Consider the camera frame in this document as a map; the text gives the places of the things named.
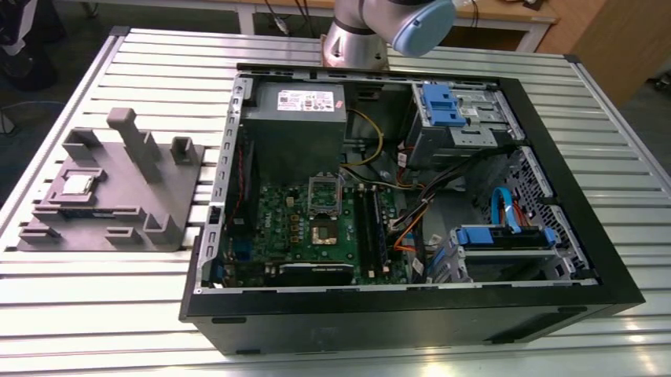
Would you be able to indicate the black RAM stick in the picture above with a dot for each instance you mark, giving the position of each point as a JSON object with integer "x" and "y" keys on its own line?
{"x": 381, "y": 228}

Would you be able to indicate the silver disk bay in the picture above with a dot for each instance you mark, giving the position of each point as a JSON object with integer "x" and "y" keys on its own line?
{"x": 504, "y": 255}

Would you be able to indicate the grey power supply unit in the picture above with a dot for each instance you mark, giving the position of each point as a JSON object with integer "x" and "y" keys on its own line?
{"x": 294, "y": 137}

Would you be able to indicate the hard disk in blue carrier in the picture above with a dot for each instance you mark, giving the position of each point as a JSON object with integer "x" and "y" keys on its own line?
{"x": 480, "y": 236}

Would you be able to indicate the green RAM stick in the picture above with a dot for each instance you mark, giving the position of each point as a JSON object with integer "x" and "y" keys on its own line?
{"x": 86, "y": 214}

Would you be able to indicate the green motherboard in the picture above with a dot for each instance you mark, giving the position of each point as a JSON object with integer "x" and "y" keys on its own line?
{"x": 278, "y": 235}

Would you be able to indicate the blue plastic drive latch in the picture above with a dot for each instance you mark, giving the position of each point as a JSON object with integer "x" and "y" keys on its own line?
{"x": 441, "y": 106}

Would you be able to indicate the black chair base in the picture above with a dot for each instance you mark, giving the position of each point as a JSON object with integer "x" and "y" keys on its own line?
{"x": 662, "y": 80}

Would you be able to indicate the black graphics card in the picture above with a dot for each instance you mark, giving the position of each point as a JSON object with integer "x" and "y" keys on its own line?
{"x": 316, "y": 275}

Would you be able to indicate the CPU socket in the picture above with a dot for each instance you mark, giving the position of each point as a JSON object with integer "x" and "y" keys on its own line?
{"x": 325, "y": 235}

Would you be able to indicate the silver CPU chip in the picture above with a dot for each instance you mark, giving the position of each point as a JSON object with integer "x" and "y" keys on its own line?
{"x": 78, "y": 184}

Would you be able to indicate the grey plastic parts rack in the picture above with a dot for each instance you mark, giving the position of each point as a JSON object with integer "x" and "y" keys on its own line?
{"x": 137, "y": 196}

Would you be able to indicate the black open PC case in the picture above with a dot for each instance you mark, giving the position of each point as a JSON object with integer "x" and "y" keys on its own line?
{"x": 368, "y": 322}

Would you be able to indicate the wooden desk with white frame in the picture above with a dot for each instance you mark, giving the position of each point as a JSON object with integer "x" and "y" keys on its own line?
{"x": 525, "y": 15}

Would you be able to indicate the black table corner cap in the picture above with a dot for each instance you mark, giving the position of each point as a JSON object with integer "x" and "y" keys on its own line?
{"x": 572, "y": 59}
{"x": 120, "y": 31}

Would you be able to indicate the silver optical drive cage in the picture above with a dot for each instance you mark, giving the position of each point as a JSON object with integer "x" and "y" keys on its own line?
{"x": 472, "y": 137}

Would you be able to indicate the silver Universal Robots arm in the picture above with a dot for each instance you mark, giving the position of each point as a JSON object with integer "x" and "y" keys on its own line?
{"x": 357, "y": 47}

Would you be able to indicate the brown wooden cabinet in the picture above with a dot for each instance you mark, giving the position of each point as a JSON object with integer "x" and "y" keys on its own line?
{"x": 618, "y": 47}

